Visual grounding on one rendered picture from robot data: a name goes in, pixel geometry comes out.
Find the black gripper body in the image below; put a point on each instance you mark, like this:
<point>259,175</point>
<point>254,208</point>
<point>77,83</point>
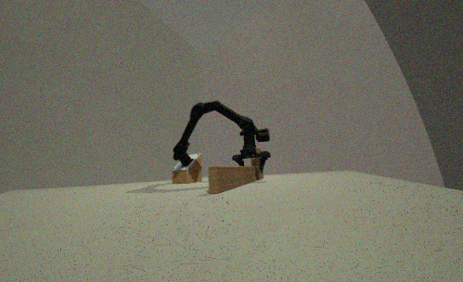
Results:
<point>263,154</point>

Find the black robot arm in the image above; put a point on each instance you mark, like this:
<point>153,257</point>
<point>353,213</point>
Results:
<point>245,123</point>

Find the wooden post with slot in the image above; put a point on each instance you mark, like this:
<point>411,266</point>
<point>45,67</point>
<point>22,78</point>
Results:
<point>256,162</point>

